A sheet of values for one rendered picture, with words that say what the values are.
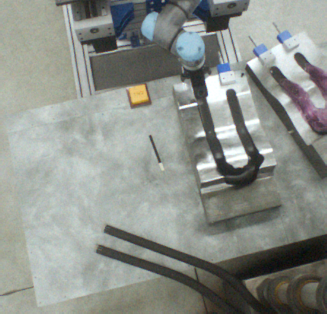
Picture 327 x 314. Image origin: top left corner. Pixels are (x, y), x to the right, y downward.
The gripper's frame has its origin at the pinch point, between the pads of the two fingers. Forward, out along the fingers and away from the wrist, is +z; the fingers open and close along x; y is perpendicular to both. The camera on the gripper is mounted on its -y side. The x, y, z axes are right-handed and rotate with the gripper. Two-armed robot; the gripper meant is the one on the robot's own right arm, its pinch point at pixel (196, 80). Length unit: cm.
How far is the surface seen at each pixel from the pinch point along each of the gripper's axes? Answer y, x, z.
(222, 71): 1.8, -9.9, 5.3
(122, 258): -52, 39, -3
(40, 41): 68, 77, 95
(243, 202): -44.5, -4.6, 2.4
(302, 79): -7.3, -37.0, 10.2
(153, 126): -9.9, 19.3, 10.1
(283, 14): 51, -61, 112
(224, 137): -21.4, -4.2, 2.2
